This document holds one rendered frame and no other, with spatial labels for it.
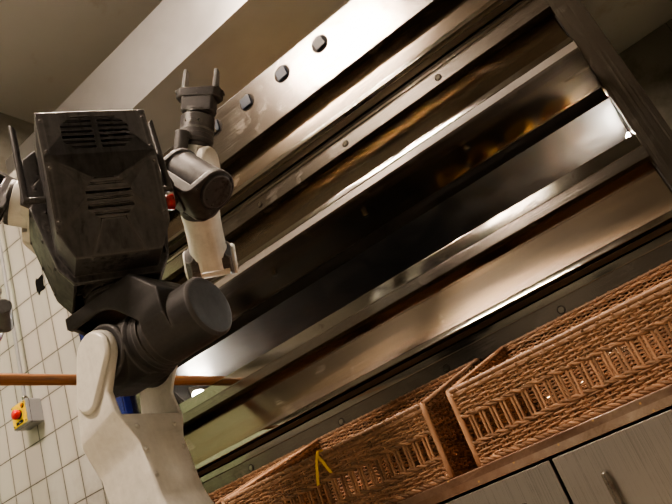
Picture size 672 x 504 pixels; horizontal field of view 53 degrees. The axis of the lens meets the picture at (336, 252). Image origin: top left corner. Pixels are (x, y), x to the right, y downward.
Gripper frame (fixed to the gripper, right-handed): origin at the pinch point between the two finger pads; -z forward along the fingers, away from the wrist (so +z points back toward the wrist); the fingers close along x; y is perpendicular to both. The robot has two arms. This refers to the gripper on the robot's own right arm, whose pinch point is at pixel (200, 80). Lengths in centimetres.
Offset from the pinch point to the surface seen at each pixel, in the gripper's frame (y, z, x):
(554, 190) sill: 17, 27, -92
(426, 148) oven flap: 15, 15, -59
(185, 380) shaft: 56, 74, 18
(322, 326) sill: 49, 58, -27
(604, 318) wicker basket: -34, 68, -88
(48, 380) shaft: 13, 77, 39
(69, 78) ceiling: 341, -203, 244
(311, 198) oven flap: 50, 16, -22
